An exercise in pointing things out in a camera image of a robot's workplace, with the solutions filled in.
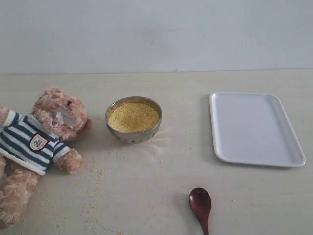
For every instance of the brown teddy bear striped sweater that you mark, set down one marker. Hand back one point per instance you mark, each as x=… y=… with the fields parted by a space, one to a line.
x=29 y=144

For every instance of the yellow millet grains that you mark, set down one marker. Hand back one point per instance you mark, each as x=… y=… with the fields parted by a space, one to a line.
x=133 y=118

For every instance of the white plastic tray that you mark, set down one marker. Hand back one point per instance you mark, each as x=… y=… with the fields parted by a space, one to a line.
x=254 y=129

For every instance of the steel bowl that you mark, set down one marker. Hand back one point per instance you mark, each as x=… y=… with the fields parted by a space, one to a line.
x=134 y=137

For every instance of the dark red wooden spoon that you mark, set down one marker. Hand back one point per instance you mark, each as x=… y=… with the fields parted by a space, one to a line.
x=200 y=204

